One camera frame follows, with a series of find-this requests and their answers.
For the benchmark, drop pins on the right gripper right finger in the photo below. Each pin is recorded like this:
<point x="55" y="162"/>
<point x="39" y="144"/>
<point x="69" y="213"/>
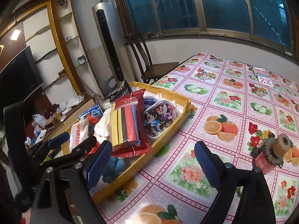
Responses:
<point x="255" y="205"/>

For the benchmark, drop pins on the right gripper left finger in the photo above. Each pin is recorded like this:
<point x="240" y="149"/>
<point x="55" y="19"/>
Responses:
<point x="70" y="183"/>

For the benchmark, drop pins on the white plastic wipes pack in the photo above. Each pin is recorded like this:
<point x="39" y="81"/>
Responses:
<point x="79" y="132"/>

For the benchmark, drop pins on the white tissue cloth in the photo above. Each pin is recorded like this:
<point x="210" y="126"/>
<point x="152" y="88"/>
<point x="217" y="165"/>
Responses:
<point x="102" y="127"/>

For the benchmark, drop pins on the red plastic bag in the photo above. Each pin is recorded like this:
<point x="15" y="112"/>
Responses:
<point x="93" y="121"/>

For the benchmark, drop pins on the blue tissue box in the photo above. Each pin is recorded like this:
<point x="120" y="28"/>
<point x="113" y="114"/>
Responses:
<point x="95" y="111"/>

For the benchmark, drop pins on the red foil package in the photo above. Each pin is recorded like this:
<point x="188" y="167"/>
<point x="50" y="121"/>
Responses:
<point x="144" y="146"/>

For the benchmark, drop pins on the colourful sponge pack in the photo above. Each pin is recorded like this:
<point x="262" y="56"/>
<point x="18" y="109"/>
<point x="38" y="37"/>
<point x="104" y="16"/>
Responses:
<point x="123" y="125"/>

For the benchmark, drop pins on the black tissue pack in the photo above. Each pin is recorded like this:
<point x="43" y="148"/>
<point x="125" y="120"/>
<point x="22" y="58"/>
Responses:
<point x="123" y="90"/>

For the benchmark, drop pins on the clear cartoon zipper pouch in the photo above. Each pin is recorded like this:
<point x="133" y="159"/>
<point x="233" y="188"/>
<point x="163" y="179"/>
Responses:
<point x="159" y="117"/>

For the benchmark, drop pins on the blue Vinda tissue pack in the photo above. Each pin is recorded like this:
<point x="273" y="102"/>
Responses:
<point x="149" y="101"/>

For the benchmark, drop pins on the wooden TV cabinet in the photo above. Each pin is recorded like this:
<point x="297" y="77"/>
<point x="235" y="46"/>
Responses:
<point x="71" y="118"/>

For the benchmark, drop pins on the brown tape roll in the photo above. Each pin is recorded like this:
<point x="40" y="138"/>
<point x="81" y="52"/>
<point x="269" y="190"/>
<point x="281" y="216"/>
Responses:
<point x="281" y="145"/>

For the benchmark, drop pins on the black television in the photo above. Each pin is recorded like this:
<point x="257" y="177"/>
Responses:
<point x="20" y="78"/>

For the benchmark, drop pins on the tall silver air conditioner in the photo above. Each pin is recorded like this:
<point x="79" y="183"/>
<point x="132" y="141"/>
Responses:
<point x="112" y="39"/>

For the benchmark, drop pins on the dark wooden chair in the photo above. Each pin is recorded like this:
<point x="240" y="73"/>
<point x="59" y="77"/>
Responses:
<point x="148" y="70"/>

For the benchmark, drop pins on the playing cards pile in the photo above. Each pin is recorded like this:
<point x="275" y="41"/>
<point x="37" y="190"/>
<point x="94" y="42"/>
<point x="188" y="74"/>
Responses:
<point x="263" y="76"/>

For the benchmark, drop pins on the window with wooden frame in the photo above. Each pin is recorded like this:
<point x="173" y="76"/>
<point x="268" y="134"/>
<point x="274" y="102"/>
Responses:
<point x="270" y="23"/>

